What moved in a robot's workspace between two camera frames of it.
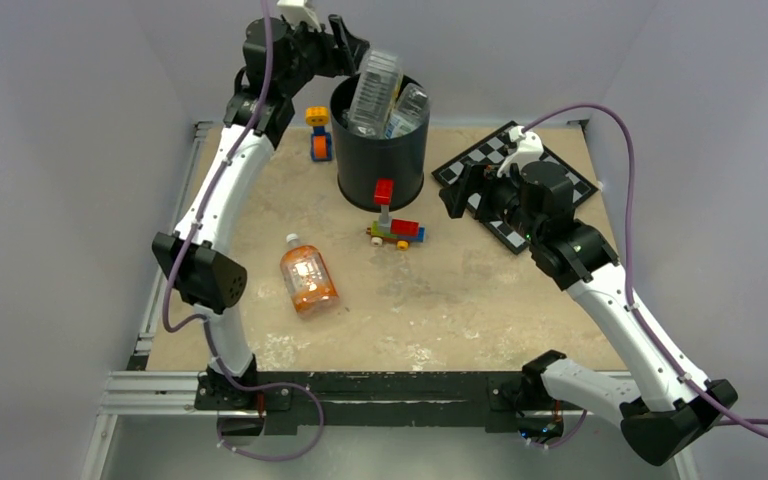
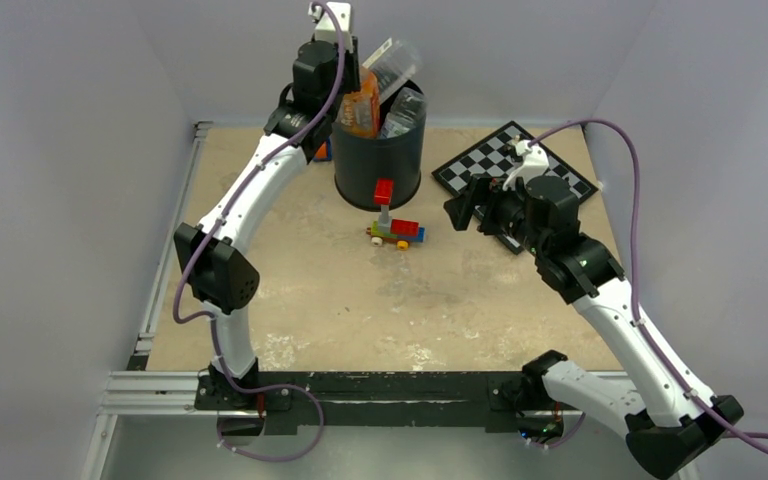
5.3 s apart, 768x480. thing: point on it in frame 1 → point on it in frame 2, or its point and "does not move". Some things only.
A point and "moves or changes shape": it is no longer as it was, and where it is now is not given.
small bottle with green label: x=409 y=111 does not move
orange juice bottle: x=308 y=279 → x=360 y=114
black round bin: x=400 y=157 does not move
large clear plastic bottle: x=376 y=94 moves or changes shape
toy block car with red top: x=402 y=231 does not move
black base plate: x=495 y=400 does not move
